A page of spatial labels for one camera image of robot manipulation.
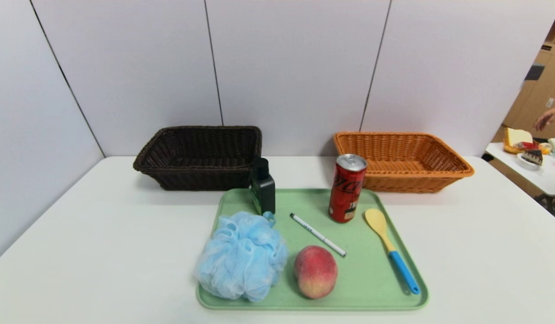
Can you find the bystander hand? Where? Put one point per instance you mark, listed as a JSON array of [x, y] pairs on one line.
[[546, 119]]

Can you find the red cola can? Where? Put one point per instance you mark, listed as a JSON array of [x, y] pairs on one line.
[[347, 193]]

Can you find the peach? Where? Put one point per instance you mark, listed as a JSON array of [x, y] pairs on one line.
[[315, 272]]

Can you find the dark green bottle black cap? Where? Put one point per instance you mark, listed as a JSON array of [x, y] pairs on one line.
[[263, 191]]

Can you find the light blue mesh bath pouf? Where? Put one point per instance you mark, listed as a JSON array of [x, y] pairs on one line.
[[241, 256]]

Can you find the small yellow basket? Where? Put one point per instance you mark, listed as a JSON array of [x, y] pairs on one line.
[[511, 148]]

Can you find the orange wicker basket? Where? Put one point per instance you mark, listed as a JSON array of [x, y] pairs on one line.
[[412, 180]]

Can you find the dark brown wicker basket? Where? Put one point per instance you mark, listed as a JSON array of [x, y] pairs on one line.
[[200, 173]]

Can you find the light wooden cabinet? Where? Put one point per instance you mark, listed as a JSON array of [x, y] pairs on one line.
[[540, 94]]

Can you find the small white cup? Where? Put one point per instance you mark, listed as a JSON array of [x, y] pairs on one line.
[[553, 144]]

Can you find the pale bread slice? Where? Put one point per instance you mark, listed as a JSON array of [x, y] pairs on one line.
[[516, 136]]

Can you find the chocolate cake slice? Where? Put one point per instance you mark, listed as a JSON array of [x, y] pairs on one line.
[[532, 156]]

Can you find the dark grey cabinet plate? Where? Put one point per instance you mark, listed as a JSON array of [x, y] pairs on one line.
[[534, 72]]

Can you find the small white plate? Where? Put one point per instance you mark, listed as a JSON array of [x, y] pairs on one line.
[[527, 165]]

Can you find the white side table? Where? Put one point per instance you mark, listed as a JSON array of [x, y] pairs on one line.
[[543, 180]]

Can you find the light green plastic tray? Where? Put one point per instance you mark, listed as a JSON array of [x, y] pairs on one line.
[[349, 279]]

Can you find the white pen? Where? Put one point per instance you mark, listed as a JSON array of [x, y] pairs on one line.
[[318, 235]]

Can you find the white wall outlet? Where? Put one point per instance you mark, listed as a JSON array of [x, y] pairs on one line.
[[550, 102]]

